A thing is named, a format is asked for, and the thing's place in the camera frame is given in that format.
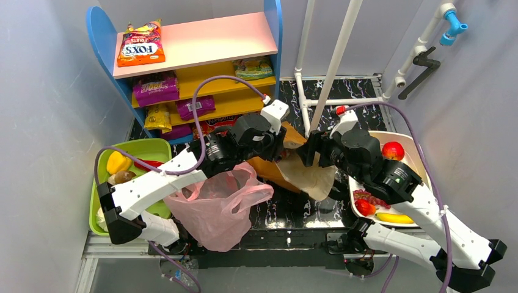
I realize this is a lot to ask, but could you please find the brown Trader Joe's tote bag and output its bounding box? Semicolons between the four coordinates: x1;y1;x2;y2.
247;121;337;201

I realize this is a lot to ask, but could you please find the pink plastic grocery bag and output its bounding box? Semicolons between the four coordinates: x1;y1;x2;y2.
164;162;274;252

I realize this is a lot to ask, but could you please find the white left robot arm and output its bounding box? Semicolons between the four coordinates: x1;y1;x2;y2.
97;110;286;248

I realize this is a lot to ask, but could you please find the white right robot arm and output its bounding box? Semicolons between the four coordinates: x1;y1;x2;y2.
297;129;507;292

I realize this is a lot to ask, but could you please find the red Kopiko snack bag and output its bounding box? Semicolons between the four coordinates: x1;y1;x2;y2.
191;115;240;139

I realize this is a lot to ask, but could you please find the green yellow snack bag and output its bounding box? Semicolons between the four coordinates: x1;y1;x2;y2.
232;56;274;81

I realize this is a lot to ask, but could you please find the bottom magenta snack bag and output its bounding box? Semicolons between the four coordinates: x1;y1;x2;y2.
160;124;192;140

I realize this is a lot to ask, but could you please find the magenta Toor snack bag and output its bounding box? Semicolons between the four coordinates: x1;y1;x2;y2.
132;71;180;107

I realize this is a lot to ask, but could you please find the orange Fox's candy bag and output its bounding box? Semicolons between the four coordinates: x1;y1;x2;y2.
117;18;166;67

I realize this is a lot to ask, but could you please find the red grape bunch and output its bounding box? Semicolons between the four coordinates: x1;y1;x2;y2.
353;189;391;209

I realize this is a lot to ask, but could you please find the small magenta snack packet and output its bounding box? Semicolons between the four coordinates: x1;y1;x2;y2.
175;95;216;121

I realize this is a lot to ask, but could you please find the red apple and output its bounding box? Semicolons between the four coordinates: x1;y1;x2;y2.
381;141;406;161

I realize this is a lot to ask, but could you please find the red strawberry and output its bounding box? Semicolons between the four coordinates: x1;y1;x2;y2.
354;199;377;217

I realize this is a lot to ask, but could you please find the blue pink yellow shelf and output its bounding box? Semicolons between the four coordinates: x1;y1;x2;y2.
86;1;283;124

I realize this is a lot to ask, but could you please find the white fruit tray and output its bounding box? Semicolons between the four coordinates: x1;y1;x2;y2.
348;131;431;229

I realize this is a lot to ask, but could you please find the green vegetable tray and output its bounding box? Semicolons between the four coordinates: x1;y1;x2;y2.
89;138;172;236

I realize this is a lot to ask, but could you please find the red chili pepper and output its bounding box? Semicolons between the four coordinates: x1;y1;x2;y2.
133;160;163;172

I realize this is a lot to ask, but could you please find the brown mushroom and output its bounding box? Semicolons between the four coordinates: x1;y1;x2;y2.
107;170;136;186

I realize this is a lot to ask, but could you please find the yellow bell pepper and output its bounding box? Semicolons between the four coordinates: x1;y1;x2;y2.
106;151;133;175

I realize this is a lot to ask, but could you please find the blue pipe fitting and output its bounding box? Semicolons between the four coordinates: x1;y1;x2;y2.
439;9;469;46

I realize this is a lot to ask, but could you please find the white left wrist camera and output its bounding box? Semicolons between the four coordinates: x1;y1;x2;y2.
260;94;290;134

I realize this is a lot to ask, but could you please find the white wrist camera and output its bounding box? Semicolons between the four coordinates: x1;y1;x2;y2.
260;94;290;134
329;106;358;138

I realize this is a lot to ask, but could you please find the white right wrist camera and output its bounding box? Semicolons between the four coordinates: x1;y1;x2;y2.
329;106;358;138

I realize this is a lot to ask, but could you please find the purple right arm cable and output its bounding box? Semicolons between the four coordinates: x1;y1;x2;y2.
335;101;453;293

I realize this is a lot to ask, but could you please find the white PVC pipe frame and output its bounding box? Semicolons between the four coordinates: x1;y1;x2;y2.
294;1;456;136

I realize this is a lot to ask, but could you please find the black wall lever handle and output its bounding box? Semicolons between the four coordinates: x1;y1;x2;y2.
398;46;442;101

